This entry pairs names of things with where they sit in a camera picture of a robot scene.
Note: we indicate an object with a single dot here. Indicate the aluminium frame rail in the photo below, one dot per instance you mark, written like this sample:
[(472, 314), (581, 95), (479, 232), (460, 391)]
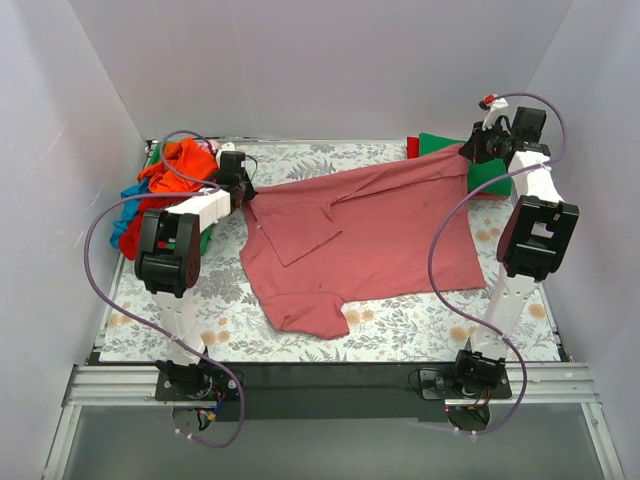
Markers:
[(109, 424)]

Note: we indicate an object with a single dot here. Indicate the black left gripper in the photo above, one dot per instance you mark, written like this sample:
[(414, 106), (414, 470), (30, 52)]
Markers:
[(246, 189)]

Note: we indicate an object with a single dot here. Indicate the dusty rose t-shirt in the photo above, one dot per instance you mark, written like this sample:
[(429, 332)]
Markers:
[(369, 233)]

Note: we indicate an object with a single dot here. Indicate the floral patterned table mat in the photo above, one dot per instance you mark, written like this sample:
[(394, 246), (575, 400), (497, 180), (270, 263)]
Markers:
[(408, 328)]

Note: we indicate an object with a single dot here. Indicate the red crumpled t-shirt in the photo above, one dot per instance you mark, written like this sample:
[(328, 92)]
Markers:
[(129, 240)]

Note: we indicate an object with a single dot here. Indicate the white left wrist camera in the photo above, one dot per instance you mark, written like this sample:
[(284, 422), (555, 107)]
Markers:
[(228, 146)]

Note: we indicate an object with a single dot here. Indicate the light pink crumpled t-shirt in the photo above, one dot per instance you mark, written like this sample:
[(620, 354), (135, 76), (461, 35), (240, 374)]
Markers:
[(207, 146)]

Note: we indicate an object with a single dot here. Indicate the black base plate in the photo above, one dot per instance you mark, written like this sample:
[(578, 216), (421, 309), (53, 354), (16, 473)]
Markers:
[(323, 390)]

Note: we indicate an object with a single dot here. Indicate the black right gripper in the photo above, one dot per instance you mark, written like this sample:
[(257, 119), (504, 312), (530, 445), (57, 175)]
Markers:
[(475, 146)]

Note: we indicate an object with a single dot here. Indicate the green folded t-shirt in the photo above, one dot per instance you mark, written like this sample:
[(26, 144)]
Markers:
[(495, 175)]

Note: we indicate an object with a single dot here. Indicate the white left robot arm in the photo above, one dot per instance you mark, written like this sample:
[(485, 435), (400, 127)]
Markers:
[(168, 257)]

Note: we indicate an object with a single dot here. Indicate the orange crumpled t-shirt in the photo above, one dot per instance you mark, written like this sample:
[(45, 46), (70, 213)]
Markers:
[(190, 159)]

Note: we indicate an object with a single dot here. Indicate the blue crumpled t-shirt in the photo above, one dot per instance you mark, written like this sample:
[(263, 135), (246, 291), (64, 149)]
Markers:
[(131, 209)]

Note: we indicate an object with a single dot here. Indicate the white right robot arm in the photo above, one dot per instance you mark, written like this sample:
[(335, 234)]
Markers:
[(533, 242)]

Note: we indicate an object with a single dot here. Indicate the red folded t-shirt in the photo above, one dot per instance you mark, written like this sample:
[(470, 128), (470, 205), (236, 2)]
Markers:
[(412, 147)]

